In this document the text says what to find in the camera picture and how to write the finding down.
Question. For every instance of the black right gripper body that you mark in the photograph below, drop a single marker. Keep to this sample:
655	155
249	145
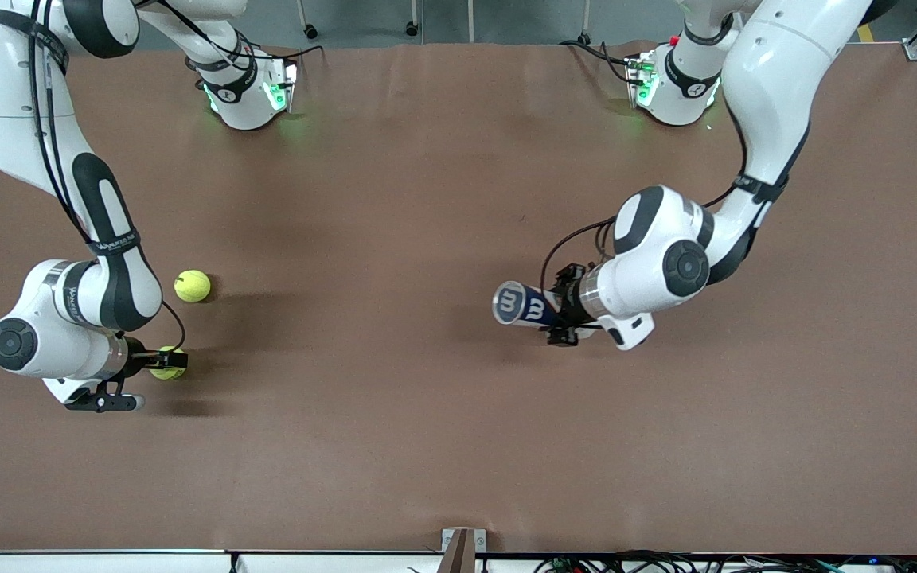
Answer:
138	356

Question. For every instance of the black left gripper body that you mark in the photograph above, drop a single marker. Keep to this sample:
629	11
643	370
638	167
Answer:
567	301

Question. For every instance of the yellow-green tennis ball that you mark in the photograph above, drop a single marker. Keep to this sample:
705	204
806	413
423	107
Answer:
192	286
168	373

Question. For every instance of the white blue tennis ball can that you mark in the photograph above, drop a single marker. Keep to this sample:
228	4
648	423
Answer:
518	305

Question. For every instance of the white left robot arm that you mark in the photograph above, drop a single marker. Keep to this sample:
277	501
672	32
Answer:
769	79

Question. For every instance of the large table cover mat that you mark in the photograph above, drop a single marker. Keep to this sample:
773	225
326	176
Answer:
395	438

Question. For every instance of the metal stand leg with caster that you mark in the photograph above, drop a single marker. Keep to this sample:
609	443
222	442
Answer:
585	37
311	32
412	30

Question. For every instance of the thin metal stand pole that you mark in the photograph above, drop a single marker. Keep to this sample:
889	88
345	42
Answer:
471	24

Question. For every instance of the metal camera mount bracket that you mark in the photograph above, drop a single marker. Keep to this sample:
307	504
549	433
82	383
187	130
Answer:
462	549

